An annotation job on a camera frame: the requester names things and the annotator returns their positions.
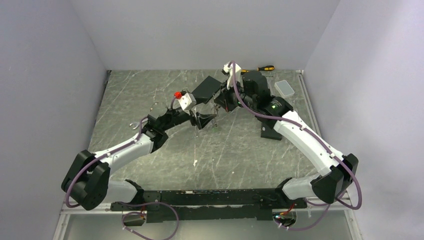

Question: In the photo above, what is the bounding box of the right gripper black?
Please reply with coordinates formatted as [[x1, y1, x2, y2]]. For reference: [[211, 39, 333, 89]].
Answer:
[[214, 77, 257, 112]]

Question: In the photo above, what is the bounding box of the key bunch with rings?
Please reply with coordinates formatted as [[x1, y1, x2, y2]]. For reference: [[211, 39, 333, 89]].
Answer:
[[209, 103, 220, 131]]

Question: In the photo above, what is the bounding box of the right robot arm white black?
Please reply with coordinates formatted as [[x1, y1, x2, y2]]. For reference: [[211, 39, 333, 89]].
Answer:
[[214, 66, 360, 208]]

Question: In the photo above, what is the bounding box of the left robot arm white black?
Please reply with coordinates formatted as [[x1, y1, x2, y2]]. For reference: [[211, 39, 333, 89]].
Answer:
[[61, 107, 217, 211]]

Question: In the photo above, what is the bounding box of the black flat box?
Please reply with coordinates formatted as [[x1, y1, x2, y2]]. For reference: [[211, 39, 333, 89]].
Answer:
[[191, 76, 222, 105]]

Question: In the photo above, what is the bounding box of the orange black screwdriver rear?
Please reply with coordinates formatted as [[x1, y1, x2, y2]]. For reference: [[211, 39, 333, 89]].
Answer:
[[247, 65, 275, 72]]

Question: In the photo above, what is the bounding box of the clear plastic box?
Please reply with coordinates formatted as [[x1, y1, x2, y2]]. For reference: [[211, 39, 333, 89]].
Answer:
[[274, 80, 295, 99]]

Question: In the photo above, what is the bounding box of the large silver wrench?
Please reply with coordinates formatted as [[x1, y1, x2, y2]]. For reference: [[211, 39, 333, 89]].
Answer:
[[129, 122, 140, 130]]

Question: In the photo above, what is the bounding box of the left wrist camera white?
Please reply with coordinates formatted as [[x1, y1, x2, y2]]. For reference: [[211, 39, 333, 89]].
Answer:
[[174, 91, 197, 111]]

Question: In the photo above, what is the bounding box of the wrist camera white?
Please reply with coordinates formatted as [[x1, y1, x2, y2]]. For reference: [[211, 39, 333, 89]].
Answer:
[[222, 61, 243, 90], [174, 91, 197, 111]]

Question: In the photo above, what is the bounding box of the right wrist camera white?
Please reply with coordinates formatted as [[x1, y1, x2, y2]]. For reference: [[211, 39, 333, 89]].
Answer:
[[222, 61, 243, 90]]

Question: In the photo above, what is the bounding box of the black network switch box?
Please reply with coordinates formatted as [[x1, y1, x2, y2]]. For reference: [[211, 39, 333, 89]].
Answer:
[[260, 122, 283, 141]]

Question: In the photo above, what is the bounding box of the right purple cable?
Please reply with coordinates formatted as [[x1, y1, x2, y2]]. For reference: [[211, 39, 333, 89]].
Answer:
[[230, 60, 363, 232]]

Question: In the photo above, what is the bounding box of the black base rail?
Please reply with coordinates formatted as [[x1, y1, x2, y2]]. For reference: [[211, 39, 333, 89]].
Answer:
[[110, 188, 307, 223]]

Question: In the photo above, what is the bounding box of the aluminium frame rail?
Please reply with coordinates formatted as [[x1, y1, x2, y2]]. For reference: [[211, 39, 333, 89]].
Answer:
[[52, 70, 354, 240]]

